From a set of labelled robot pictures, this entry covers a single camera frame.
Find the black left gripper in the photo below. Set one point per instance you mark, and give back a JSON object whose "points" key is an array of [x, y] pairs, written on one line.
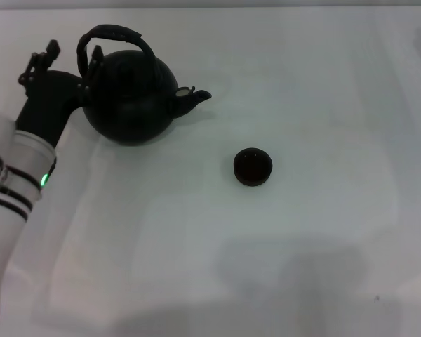
{"points": [[49, 102]]}

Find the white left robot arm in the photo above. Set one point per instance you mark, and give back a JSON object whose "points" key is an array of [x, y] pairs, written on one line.
{"points": [[7, 210]]}

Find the small black teacup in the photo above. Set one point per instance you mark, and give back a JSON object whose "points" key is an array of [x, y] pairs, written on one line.
{"points": [[252, 168]]}

